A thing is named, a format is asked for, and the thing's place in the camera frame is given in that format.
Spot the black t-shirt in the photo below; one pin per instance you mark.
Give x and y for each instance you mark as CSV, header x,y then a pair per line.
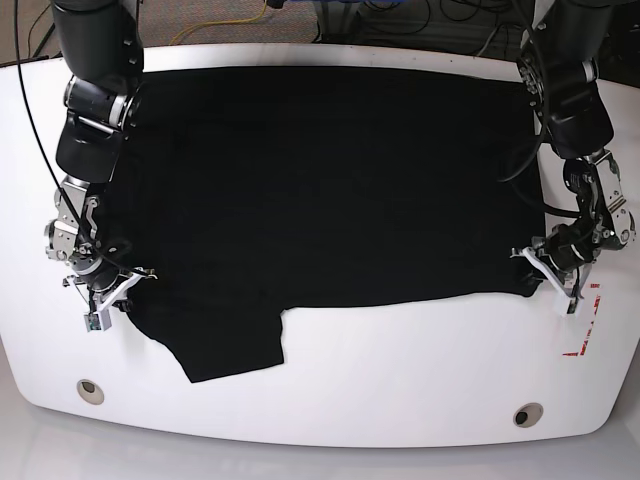
x,y
254,190

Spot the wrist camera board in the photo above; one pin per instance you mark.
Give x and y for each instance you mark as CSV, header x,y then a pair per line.
x,y
95,322
572,306

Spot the red tape rectangle marking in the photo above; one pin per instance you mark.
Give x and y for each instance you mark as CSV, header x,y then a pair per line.
x,y
577,328

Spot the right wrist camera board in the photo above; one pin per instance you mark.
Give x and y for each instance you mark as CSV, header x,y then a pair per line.
x,y
95,322

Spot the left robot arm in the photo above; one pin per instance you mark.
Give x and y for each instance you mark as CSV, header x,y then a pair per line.
x,y
558,65

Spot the left table grommet hole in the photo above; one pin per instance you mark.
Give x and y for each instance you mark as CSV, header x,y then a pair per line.
x,y
90,392

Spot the table grommet hole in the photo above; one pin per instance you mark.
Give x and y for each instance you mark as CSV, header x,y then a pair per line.
x,y
90,392
528,415

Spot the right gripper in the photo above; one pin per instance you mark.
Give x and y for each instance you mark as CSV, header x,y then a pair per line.
x,y
103,294

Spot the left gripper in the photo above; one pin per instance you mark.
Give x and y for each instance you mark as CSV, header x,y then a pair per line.
x,y
564,266

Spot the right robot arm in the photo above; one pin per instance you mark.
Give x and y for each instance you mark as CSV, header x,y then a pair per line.
x,y
100,44

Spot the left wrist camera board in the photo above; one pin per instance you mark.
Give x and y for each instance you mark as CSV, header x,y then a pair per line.
x,y
572,306

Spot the right table grommet hole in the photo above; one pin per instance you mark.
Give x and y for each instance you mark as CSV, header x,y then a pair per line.
x,y
528,415

